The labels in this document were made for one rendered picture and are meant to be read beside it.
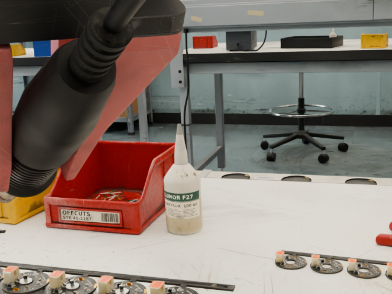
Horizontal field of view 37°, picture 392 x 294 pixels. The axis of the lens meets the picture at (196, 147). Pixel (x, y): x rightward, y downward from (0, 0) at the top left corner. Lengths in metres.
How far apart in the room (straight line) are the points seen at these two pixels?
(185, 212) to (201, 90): 4.33
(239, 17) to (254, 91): 2.24
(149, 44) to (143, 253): 0.36
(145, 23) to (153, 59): 0.01
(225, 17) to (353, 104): 2.29
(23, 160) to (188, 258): 0.32
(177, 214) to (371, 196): 0.22
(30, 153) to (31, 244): 0.38
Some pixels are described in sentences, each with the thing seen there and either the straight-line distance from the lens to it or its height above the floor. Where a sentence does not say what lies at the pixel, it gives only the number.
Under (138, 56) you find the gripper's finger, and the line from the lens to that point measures 0.16.
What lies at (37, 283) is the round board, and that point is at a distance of 0.33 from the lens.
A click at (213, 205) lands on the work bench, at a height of 0.75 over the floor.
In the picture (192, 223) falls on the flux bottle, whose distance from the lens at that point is 0.53.
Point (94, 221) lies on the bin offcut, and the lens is 0.56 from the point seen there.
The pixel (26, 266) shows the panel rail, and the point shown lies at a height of 0.81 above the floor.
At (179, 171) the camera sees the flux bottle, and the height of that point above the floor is 0.81.
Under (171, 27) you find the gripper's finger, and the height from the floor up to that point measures 0.95.
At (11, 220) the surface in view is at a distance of 0.61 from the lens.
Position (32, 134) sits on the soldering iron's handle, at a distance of 0.16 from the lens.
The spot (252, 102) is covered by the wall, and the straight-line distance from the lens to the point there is 4.75.
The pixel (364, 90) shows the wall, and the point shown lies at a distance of 4.64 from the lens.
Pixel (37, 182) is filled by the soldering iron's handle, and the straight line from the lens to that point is 0.21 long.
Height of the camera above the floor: 0.95
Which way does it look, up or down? 13 degrees down
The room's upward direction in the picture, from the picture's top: 3 degrees counter-clockwise
